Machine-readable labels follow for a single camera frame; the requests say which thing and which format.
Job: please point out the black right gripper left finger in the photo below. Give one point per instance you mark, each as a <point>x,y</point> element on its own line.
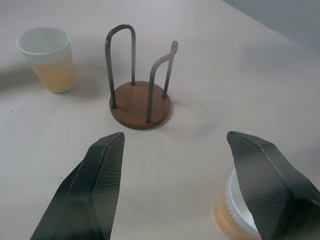
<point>100,185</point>

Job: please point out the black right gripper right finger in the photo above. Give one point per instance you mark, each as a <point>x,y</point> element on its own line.
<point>270,185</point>

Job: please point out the white and yellow paper cup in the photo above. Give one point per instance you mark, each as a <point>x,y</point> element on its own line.
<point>50,62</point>
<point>231,212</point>

